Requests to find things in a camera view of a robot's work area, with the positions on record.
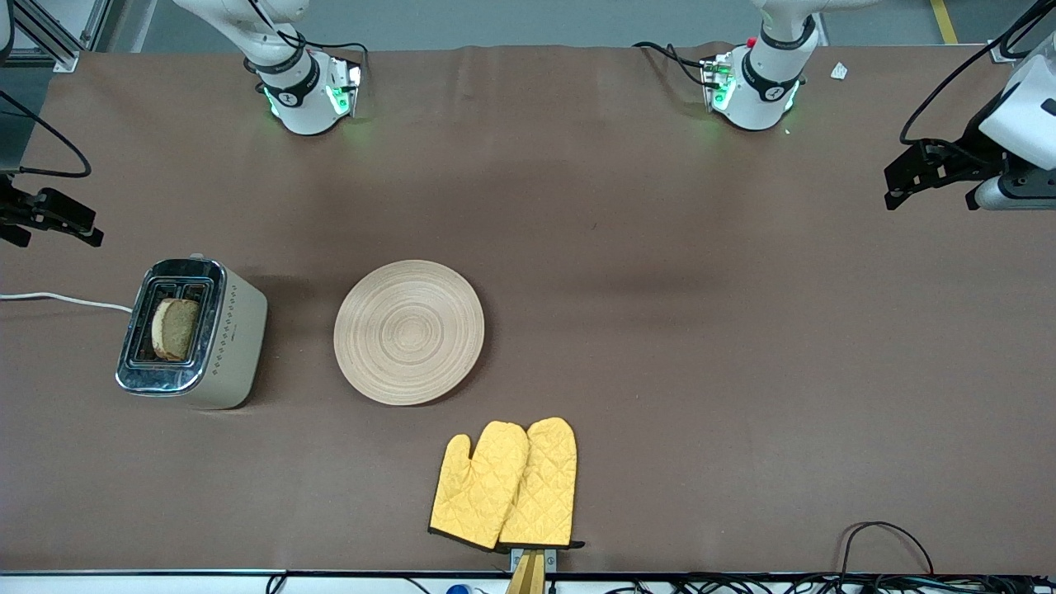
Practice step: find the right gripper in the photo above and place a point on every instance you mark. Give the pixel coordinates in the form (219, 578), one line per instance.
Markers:
(15, 209)

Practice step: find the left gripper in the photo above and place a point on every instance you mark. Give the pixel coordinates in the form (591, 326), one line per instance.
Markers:
(967, 164)

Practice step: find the brown toast slice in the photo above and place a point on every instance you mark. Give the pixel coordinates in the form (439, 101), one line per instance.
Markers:
(176, 328)

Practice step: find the round wooden plate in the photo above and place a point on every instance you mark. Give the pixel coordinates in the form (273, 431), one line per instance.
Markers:
(408, 334)

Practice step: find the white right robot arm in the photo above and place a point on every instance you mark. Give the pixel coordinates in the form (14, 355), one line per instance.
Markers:
(301, 99)

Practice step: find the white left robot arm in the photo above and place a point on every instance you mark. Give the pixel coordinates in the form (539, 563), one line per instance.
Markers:
(763, 91)

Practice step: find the small white paper scrap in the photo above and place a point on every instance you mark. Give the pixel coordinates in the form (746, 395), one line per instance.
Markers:
(839, 71)

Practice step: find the beige chrome toaster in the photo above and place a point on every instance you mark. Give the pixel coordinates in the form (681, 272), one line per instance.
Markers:
(235, 338)

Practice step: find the brown table cloth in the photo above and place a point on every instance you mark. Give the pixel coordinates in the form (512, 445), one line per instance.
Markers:
(577, 206)

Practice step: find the yellow quilted oven mitt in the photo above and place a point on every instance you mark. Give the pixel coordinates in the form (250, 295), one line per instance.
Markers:
(544, 478)
(478, 487)

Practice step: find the small blue object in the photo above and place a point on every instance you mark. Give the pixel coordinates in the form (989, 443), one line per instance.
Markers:
(459, 589)

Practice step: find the light wooden stick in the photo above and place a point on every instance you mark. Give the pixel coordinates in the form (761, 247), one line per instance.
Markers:
(528, 577)

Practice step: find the grey metal clamp bracket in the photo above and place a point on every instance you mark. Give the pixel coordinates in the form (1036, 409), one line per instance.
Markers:
(551, 563)

